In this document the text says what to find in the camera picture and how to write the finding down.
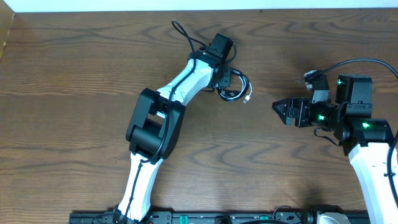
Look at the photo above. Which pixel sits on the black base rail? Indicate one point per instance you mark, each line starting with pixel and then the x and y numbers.
pixel 166 217

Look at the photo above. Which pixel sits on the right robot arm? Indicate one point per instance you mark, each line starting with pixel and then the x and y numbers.
pixel 368 142

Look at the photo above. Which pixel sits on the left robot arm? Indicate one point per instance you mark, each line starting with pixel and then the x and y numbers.
pixel 156 122

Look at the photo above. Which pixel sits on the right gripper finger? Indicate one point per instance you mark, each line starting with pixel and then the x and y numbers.
pixel 283 113
pixel 281 104

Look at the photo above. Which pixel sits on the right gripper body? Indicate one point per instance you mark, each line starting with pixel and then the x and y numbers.
pixel 298 112

